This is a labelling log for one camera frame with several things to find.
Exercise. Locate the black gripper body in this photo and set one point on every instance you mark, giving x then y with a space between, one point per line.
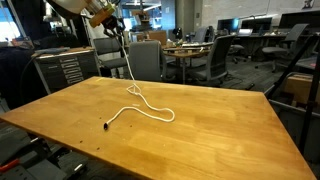
111 23

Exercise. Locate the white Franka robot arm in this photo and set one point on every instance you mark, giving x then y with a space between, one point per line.
70 5

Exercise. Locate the dark grey mesh chair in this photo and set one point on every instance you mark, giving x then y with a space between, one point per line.
106 46

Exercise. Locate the brown cardboard box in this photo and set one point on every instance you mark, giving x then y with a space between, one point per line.
157 37

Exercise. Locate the dark labelled drawer cabinet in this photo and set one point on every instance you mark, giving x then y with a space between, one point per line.
66 70

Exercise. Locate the wooden office desk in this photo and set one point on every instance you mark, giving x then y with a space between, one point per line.
186 52

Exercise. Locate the grey swivel office chair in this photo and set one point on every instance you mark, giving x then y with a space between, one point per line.
215 56

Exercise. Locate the black computer monitor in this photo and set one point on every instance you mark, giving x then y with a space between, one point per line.
258 24
227 25
300 19

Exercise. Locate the open silver laptop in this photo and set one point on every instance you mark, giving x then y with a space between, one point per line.
245 32

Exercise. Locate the cardboard box in bin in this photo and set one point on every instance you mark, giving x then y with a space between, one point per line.
300 88

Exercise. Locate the grey storage bin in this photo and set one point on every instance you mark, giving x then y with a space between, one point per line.
290 120

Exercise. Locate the black tripod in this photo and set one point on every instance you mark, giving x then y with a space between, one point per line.
311 93

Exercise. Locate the tan wrist camera box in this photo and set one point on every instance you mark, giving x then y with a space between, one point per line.
100 16

